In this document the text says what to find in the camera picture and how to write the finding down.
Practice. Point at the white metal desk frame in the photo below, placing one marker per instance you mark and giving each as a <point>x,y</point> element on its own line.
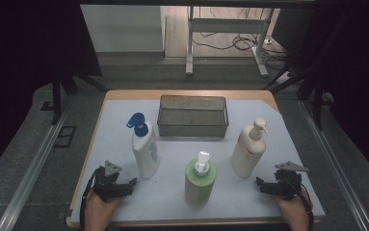
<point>227,25</point>

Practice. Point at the aluminium rail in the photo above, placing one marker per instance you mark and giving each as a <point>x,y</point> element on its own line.
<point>333,160</point>
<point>34,166</point>

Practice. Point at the black tripod stand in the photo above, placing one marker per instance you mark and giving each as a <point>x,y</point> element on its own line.
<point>317,106</point>
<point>56,102</point>

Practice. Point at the dark curtain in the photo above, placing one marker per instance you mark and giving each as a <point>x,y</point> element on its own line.
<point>18,64</point>
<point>358,64</point>

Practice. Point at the white panel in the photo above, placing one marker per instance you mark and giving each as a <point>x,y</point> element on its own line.
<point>124,29</point>

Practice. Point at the green bottle with white pump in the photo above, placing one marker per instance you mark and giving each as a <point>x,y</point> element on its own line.
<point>199,189</point>

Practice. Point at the person's right hand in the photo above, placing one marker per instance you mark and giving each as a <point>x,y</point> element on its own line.
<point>293,210</point>

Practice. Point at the metal mesh basket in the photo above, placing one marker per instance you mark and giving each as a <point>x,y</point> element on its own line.
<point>191,130</point>

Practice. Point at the cream pump bottle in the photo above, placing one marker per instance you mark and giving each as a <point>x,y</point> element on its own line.
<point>248,157</point>

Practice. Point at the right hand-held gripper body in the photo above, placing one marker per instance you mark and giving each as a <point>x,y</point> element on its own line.
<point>284,186</point>

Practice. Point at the person's left hand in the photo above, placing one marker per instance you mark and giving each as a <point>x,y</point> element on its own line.
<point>100,208</point>

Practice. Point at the white power strip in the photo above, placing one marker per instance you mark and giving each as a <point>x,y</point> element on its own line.
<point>284,78</point>

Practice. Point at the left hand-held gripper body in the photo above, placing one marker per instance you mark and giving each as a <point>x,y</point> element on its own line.
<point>106,187</point>

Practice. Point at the white bottle with blue pump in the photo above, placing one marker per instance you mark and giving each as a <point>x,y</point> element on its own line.
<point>145,154</point>

